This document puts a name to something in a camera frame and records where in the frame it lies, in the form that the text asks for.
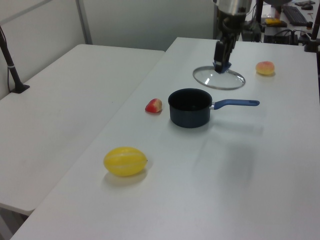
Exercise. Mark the orange pink peach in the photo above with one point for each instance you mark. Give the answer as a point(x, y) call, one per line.
point(265, 68)

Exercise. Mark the black pole with clamp base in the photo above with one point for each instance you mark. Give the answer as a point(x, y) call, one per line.
point(311, 46)

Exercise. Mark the black pole with white band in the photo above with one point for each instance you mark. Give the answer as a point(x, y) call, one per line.
point(15, 75)

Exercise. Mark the thin dark stand pole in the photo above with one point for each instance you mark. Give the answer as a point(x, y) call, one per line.
point(259, 12)

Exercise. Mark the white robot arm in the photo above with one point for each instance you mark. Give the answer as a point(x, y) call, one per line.
point(232, 6)

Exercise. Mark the glass lid with blue knob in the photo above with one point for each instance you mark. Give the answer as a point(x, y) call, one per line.
point(220, 81)

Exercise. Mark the dark blue saucepan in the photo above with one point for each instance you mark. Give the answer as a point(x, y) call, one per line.
point(188, 117)

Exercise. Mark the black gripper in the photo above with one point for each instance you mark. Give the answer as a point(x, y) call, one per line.
point(232, 23)

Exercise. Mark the yellow block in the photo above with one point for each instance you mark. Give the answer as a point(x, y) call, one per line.
point(272, 21)

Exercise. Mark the black electronics box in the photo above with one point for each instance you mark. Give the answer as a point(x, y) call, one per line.
point(280, 38)

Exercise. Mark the grey background machine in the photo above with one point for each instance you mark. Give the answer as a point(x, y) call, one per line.
point(253, 31)

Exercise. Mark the yellow striped melon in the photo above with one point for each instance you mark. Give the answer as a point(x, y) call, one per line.
point(125, 162)

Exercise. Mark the white side table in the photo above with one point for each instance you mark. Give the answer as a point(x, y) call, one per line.
point(62, 112)

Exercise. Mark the red apple piece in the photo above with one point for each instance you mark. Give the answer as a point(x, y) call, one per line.
point(153, 106)

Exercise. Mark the black keyboard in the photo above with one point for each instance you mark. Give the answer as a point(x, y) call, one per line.
point(295, 15)

